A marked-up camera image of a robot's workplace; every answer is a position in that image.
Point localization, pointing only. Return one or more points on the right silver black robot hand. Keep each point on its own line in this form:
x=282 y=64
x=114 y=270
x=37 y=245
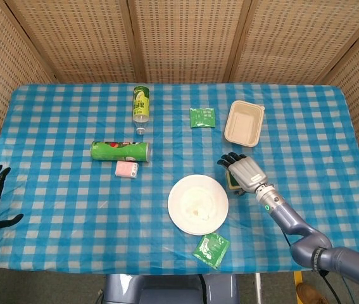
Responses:
x=245 y=172

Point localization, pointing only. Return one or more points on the green yellow sponge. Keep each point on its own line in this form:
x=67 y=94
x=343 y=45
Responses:
x=230 y=183

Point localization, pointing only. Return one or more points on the white round plate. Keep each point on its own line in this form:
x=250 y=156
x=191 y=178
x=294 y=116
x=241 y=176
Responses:
x=198 y=206

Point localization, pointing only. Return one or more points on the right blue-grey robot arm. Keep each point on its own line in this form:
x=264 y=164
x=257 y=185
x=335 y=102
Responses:
x=296 y=225

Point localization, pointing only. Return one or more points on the beige rectangular food container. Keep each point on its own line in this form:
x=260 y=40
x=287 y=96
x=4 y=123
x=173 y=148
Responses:
x=244 y=123

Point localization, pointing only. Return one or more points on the flat green sachet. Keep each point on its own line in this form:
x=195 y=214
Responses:
x=202 y=117

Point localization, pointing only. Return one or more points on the crumpled green sachet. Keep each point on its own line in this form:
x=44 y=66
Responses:
x=211 y=249

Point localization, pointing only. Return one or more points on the blue white checkered tablecloth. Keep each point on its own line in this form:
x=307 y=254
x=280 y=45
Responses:
x=71 y=206

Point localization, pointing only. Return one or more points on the white table leg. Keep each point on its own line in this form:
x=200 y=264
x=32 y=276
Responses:
x=258 y=289

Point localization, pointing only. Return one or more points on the pink tissue pack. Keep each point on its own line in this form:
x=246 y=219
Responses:
x=127 y=168

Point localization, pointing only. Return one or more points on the plastic bottle yellow-green label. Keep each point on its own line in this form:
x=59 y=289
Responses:
x=141 y=106

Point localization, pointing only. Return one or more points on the green chips can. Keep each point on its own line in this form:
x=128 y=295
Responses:
x=119 y=151

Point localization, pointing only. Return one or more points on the brown shoe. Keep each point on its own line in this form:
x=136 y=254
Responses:
x=310 y=294

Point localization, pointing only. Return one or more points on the blue-grey robot torso base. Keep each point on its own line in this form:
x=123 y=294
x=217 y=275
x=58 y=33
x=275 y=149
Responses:
x=166 y=291

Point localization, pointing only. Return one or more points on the woven bamboo folding screen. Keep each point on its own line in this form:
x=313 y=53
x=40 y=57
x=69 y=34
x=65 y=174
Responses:
x=185 y=41

